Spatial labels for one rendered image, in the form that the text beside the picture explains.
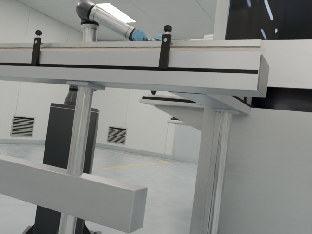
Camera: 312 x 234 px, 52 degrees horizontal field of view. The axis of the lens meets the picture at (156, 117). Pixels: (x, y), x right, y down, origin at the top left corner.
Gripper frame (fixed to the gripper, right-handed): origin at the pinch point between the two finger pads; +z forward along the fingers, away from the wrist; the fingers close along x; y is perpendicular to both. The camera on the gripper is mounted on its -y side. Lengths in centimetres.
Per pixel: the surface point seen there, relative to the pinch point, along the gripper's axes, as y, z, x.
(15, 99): -482, -11, 294
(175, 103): 21.1, 6.1, -11.8
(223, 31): 44, -32, -12
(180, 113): 21.1, 11.1, -3.4
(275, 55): 70, -19, -13
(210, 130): 42.0, 18.8, -13.6
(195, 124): 30.2, 16.5, -3.5
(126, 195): 44, 39, -94
